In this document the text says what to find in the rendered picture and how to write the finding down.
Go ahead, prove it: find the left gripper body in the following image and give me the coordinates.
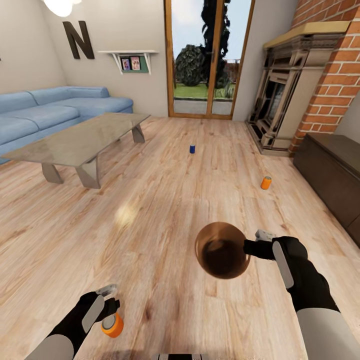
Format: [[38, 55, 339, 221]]
[[96, 297, 117, 323]]

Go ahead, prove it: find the trash can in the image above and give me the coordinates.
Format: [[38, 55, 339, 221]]
[[194, 221, 252, 280]]

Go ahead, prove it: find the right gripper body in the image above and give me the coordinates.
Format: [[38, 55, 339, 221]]
[[243, 239, 269, 260]]

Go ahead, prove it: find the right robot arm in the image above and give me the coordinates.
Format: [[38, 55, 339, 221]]
[[243, 229, 360, 360]]

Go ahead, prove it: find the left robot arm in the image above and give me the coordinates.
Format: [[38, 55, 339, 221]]
[[24, 283, 120, 360]]

